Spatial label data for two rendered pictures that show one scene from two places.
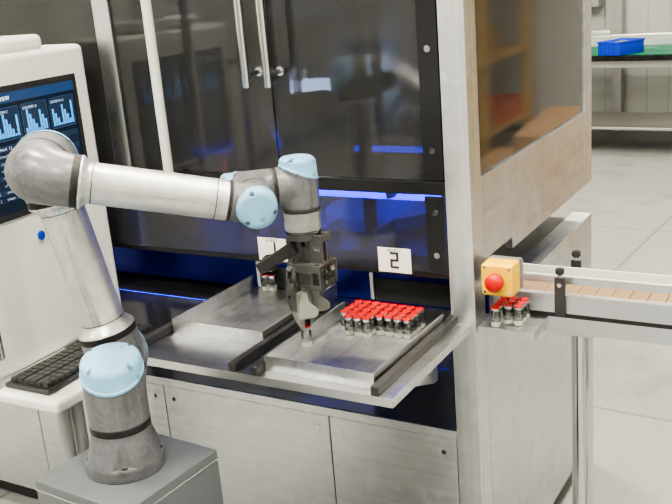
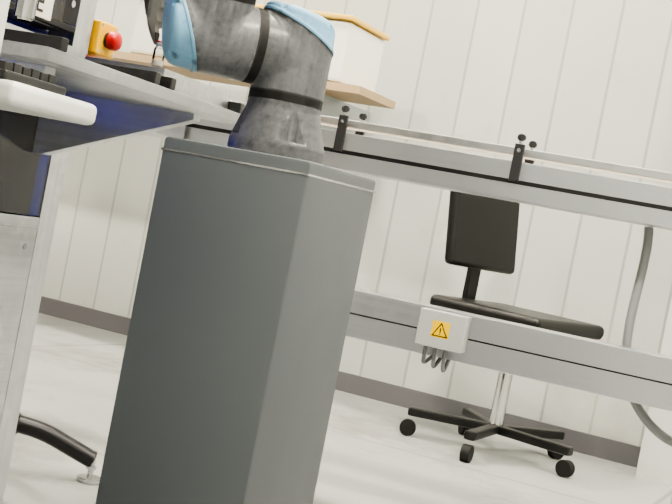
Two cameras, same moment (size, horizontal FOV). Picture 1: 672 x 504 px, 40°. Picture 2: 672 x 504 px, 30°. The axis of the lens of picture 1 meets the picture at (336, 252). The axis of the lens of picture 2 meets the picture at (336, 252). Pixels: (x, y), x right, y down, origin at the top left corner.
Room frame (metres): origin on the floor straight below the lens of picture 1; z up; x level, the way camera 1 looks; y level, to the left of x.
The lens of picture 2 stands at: (1.84, 2.36, 0.72)
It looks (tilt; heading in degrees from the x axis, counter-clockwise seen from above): 1 degrees down; 260
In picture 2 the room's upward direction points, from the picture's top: 11 degrees clockwise
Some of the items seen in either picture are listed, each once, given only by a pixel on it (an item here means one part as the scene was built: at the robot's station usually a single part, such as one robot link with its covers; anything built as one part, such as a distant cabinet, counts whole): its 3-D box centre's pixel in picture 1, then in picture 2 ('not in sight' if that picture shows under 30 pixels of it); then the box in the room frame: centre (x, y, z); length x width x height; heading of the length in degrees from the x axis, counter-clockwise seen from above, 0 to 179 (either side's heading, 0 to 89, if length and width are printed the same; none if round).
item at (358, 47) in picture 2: not in sight; (314, 51); (1.18, -2.56, 1.35); 0.46 x 0.38 x 0.26; 145
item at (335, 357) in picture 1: (357, 341); (118, 78); (1.87, -0.03, 0.90); 0.34 x 0.26 x 0.04; 149
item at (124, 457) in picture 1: (123, 441); (280, 126); (1.61, 0.44, 0.84); 0.15 x 0.15 x 0.10
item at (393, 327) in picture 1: (375, 323); not in sight; (1.95, -0.08, 0.90); 0.18 x 0.02 x 0.05; 59
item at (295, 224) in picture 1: (303, 220); not in sight; (1.81, 0.06, 1.20); 0.08 x 0.08 x 0.05
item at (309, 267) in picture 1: (309, 259); not in sight; (1.80, 0.06, 1.12); 0.09 x 0.08 x 0.12; 59
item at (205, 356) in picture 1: (302, 336); (45, 73); (2.00, 0.09, 0.87); 0.70 x 0.48 x 0.02; 59
